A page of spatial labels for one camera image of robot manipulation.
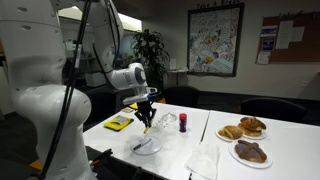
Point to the glass bowl lid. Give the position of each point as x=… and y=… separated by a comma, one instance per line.
x=169, y=117

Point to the white round plate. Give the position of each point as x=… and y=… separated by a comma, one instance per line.
x=150, y=148

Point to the plate with brown bread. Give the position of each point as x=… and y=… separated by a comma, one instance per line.
x=252, y=127

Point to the potted plant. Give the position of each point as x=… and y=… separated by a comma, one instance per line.
x=149, y=47

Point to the black chair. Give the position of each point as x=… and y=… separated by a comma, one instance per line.
x=182, y=95
x=273, y=108

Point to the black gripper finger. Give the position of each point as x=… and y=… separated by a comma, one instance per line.
x=150, y=123
x=142, y=122

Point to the red lid spice jar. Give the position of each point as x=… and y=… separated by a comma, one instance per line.
x=182, y=122

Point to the plate with yellow buns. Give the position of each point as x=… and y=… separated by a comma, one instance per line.
x=229, y=133

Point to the black chair far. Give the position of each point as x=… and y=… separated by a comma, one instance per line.
x=182, y=95

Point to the glass bowl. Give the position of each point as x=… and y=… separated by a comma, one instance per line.
x=157, y=125

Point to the plate with chocolate bread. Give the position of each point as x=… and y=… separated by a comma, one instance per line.
x=250, y=154

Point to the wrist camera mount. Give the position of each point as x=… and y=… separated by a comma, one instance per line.
x=141, y=94

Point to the Crayola marker box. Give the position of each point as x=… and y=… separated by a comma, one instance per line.
x=118, y=123

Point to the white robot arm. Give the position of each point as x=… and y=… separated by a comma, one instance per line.
x=32, y=39

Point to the grey knife on plate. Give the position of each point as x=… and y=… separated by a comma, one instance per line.
x=142, y=144

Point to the cork notice board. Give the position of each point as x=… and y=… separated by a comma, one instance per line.
x=290, y=38

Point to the white paper napkin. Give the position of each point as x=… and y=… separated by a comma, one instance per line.
x=203, y=162

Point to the framed wall map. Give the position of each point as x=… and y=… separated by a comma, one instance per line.
x=213, y=40

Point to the black chair right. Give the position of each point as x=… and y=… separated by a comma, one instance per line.
x=273, y=108

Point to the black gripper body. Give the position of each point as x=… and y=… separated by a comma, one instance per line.
x=145, y=111

